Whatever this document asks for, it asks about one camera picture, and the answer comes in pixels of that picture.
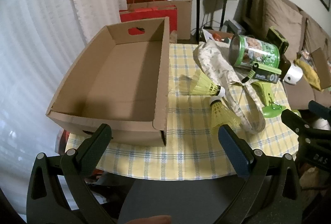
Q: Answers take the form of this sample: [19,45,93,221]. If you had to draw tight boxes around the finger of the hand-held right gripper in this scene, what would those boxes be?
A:
[308,100,331,122]
[281,109,331,140]

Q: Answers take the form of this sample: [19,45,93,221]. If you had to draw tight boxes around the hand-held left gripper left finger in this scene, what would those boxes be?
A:
[26,124,117,224]

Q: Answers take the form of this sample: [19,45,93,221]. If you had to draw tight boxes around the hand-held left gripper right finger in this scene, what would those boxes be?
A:
[218,124,303,224]

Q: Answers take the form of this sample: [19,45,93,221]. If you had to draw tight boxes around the yellow shuttlecock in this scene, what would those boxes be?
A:
[178,70,225,97]
[209,96,241,135]

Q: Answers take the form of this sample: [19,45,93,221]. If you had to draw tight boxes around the green hand grip exerciser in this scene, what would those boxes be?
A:
[242,61,290,119]

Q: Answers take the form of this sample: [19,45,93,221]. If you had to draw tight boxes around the brown cardboard box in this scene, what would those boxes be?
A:
[46,16,170,147]

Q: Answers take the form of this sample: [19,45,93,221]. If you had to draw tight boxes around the green printed can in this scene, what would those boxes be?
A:
[229,34,281,69]

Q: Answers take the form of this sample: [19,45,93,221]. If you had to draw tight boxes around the person's left hand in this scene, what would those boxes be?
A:
[125,214,171,224]

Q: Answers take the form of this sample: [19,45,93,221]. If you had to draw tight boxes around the yellow bag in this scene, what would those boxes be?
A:
[295,57,321,90]

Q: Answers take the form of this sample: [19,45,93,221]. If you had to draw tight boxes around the cardboard piece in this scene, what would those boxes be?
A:
[310,47,331,90]

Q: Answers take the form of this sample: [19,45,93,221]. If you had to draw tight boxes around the white tape roll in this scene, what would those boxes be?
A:
[283,64,303,85]

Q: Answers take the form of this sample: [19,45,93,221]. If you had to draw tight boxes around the yellow checkered tablecloth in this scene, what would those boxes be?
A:
[65,43,299,180]

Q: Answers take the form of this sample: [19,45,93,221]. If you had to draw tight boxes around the black and green device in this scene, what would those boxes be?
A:
[266,27,289,54]

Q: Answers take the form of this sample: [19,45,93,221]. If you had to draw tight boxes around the floral cloth bag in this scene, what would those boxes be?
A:
[194,40,266,134]

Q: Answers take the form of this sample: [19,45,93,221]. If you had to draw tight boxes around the brown sofa cushion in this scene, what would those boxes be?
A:
[261,0,303,41]

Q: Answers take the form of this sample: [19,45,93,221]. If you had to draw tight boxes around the grey device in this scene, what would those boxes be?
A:
[224,19,245,35]

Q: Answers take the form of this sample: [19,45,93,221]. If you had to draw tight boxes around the open box with orange items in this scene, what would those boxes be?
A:
[203,29,233,43]

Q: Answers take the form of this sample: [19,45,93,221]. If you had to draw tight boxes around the white curtain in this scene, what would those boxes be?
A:
[0,0,127,224]

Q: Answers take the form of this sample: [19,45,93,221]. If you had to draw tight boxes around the red bag with black label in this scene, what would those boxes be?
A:
[119,5,178,39]

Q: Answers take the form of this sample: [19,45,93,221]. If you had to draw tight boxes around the large closed cardboard box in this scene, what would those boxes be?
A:
[127,0,193,40]

